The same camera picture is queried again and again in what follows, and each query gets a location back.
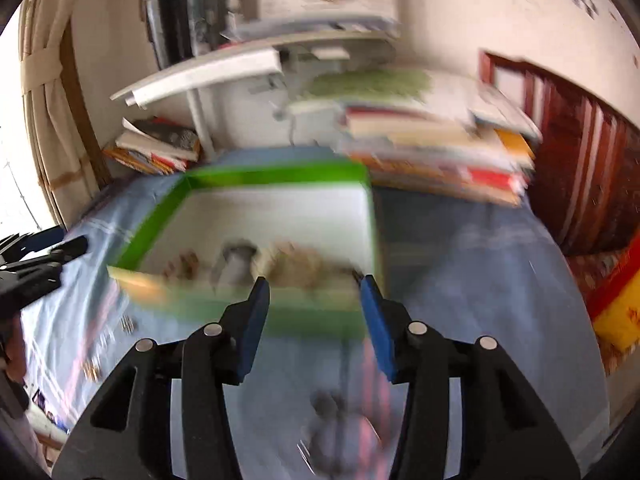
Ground window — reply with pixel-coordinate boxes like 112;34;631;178
0;10;57;241

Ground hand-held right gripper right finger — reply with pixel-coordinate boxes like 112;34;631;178
359;274;583;480

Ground black tumbler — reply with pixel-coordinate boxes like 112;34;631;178
145;0;194;71

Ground slanted pile of books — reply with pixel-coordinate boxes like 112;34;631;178
102;117;202;176

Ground white wristwatch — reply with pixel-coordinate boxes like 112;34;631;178
264;242;353;290

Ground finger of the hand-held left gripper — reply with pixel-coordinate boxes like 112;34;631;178
0;234;90;320

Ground clear printed packaging box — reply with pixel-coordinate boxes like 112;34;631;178
187;0;237;52

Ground green cardboard box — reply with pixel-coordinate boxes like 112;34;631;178
107;159;386;341

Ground tall stack of books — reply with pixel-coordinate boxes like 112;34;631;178
287;67;544;209

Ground beige curtain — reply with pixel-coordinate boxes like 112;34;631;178
17;0;114;231

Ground blue striped bedsheet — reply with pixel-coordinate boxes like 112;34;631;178
20;147;626;480

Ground grey folder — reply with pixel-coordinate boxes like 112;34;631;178
235;14;402;42

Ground red yellow bag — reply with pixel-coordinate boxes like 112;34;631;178
567;240;640;377

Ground person's left forearm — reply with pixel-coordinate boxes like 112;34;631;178
0;317;53;478

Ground white grey desk shelf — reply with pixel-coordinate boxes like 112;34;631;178
110;27;401;162

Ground black wristwatch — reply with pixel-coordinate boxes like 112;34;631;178
212;241;259;287

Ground beige curtain tie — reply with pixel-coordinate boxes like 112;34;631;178
21;47;67;94

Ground red wooden headboard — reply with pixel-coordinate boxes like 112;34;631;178
477;50;640;257

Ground brown red bead bracelet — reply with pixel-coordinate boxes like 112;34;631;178
162;252;202;281

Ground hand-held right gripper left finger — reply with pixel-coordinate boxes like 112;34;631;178
52;276;271;480

